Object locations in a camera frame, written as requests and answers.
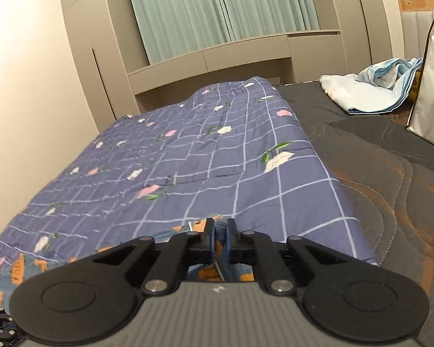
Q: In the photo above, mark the blue pants with orange print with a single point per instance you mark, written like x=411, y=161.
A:
x=32, y=269

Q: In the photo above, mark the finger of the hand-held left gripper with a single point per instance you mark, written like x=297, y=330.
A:
x=1, y=323

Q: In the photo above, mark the padded wooden headboard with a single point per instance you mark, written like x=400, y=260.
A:
x=417, y=32

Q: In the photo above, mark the purple checked floral blanket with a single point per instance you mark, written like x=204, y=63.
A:
x=202, y=159

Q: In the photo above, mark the grey quilted mattress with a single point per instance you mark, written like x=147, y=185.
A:
x=390, y=188

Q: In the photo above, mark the yellow packet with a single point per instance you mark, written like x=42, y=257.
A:
x=418, y=85

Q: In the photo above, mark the white paper bag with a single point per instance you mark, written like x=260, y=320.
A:
x=433, y=90

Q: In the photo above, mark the beige built-in wardrobe unit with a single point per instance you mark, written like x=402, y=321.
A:
x=347, y=43

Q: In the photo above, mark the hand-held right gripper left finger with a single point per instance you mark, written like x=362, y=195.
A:
x=211, y=242

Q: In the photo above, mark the pale green curtain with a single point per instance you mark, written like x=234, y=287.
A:
x=267, y=0
x=173, y=11

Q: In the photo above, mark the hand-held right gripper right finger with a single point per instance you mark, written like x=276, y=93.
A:
x=228, y=243

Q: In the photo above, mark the light blue crumpled cloth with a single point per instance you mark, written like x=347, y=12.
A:
x=372, y=86

